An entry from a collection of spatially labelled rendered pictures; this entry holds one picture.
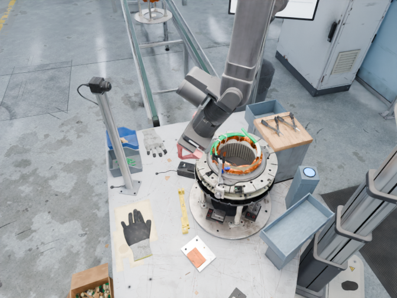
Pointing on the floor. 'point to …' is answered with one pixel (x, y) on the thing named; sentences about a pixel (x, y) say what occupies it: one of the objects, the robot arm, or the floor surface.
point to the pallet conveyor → (166, 50)
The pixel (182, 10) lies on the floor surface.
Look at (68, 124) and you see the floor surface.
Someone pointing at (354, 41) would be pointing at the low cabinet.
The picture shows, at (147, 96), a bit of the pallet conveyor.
